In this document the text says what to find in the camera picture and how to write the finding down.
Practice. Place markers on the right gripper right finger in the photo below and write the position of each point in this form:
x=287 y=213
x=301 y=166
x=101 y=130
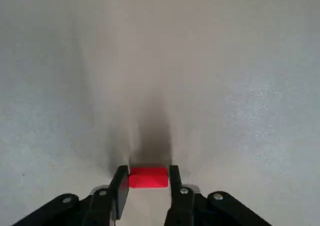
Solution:
x=182 y=208

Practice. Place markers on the red rectangular block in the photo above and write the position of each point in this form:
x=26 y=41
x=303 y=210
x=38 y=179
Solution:
x=147 y=177

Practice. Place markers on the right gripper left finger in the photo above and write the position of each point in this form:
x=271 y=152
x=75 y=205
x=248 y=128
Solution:
x=100 y=206

